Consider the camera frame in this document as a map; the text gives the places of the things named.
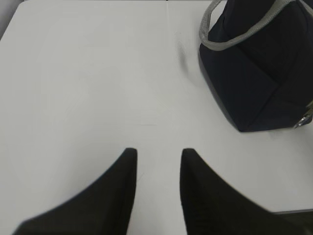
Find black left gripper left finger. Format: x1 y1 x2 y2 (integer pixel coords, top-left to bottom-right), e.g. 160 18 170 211
14 148 137 235

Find navy blue lunch bag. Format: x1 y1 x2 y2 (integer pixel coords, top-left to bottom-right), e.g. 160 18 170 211
199 0 313 132

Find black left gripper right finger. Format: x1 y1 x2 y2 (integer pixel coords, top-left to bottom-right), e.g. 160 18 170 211
180 148 313 235

